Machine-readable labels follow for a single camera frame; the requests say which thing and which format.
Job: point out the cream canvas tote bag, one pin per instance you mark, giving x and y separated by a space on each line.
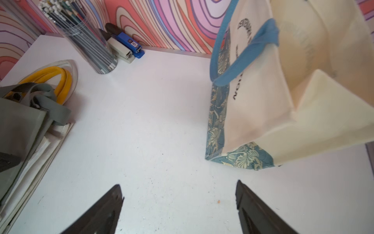
35 172

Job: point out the metal cup of pencils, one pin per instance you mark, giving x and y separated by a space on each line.
74 23

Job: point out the beige bag blue handles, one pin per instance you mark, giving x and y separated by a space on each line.
290 79

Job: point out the blue stapler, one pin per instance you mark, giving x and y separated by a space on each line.
123 46

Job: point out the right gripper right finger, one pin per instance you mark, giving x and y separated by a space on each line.
255 216

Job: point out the olive green fabric bag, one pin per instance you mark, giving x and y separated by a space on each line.
27 111

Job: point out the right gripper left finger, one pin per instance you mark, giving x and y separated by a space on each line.
102 217

